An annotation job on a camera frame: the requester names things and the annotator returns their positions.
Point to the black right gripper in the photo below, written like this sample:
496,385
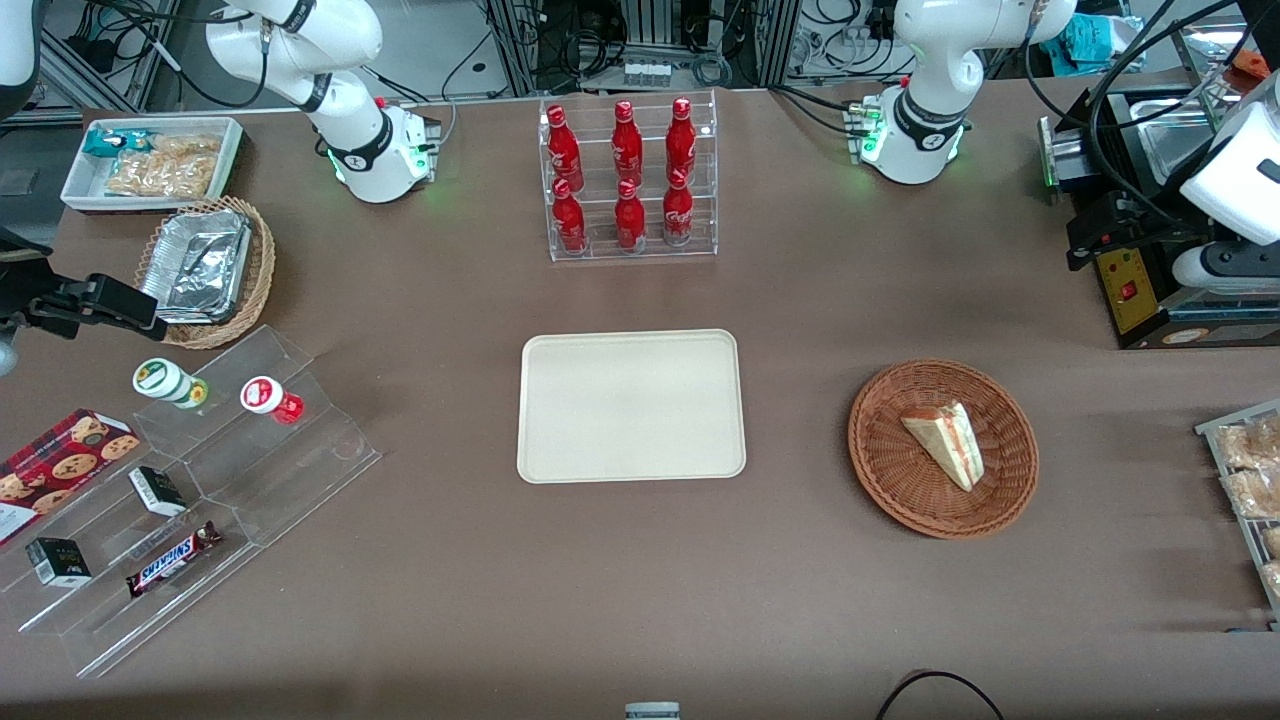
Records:
22,290

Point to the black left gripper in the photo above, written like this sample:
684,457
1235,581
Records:
1150,226

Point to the triangular sandwich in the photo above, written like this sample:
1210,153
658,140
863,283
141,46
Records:
945,440

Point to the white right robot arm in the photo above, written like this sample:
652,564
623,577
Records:
300,40

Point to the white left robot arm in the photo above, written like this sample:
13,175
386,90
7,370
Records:
930,60

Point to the oval light wicker basket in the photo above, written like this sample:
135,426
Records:
262,260

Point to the tray of wrapped pastries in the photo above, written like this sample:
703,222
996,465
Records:
1215,440

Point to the round brown wicker basket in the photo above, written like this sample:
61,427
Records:
900,480

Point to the beige plastic tray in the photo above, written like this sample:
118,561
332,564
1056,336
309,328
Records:
600,410

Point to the black hot food display case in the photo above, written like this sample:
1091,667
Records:
1125,300

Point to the green lidded cup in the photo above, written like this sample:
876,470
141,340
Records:
165,380

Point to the stacked foil containers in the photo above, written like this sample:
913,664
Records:
200,265

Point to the steel food pan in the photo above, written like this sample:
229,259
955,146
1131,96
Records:
1165,150

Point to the white rectangular bin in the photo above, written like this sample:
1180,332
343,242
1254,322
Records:
80,185

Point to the clear bag of crackers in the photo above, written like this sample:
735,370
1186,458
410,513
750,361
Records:
160,178
190,145

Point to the red lidded cup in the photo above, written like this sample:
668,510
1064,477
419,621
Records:
265,395

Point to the teal snack packet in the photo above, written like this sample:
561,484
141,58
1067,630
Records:
112,142

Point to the red cookie box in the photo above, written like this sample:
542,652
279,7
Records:
60,465

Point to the small black box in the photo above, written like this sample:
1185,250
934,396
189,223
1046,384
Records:
58,562
157,490

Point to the teal cloth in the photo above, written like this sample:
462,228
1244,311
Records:
1085,42

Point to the clear acrylic stepped stand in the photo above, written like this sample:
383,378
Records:
290,470
110,620

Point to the red fried food piece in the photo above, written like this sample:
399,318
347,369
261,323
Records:
1250,64

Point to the Snickers chocolate bar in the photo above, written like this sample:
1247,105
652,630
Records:
170,560

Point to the wrapped bread packet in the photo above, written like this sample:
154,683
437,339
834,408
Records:
1255,493
1273,542
1255,445
1273,578

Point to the red cola bottle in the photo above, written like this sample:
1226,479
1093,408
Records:
630,220
627,145
569,222
563,150
681,142
677,215

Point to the white power strip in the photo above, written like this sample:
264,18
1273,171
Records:
648,73

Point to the clear acrylic bottle rack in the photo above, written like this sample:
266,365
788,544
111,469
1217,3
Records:
600,250

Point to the small grey device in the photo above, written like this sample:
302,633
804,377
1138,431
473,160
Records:
652,712

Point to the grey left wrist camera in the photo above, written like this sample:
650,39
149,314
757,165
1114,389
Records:
1200,268

